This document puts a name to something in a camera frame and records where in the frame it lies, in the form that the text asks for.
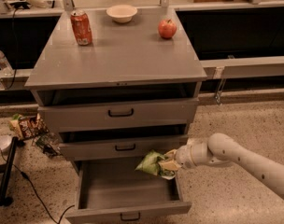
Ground black stand leg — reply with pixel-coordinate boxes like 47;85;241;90
0;137;18;206

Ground dark green bag on floor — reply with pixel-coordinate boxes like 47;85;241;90
33;133;60;158

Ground cream paper bowl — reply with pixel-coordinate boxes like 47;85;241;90
106;5;137;23

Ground grey drawer cabinet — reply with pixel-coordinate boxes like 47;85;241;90
24;7;208;170

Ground grey middle drawer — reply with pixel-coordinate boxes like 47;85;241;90
59;135;188;161

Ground grey drawer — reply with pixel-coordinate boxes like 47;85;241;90
59;135;188;161
65;157;192;224
38;98;198;133

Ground black floor cable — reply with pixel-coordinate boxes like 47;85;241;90
0;140;75;224

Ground white round disc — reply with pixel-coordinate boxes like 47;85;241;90
0;135;12;154

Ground metal bracket on rail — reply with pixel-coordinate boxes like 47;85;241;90
214;66;226;105

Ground green jalapeno chip bag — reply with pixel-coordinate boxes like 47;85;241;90
135;150;176;180

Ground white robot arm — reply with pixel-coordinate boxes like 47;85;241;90
159;133;284;200

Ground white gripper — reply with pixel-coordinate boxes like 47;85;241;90
159;146;196;171

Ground clear plastic water bottle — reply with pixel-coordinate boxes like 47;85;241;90
0;50;14;77

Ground orange soda can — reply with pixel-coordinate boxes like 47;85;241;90
70;10;92;46

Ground brown snack bag on floor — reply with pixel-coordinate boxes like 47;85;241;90
9;114;49;140

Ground grey bottom drawer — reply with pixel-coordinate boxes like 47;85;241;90
65;157;192;224

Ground red apple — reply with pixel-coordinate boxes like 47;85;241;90
158;19;177;39

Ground grey top drawer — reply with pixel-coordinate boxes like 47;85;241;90
38;98;198;133

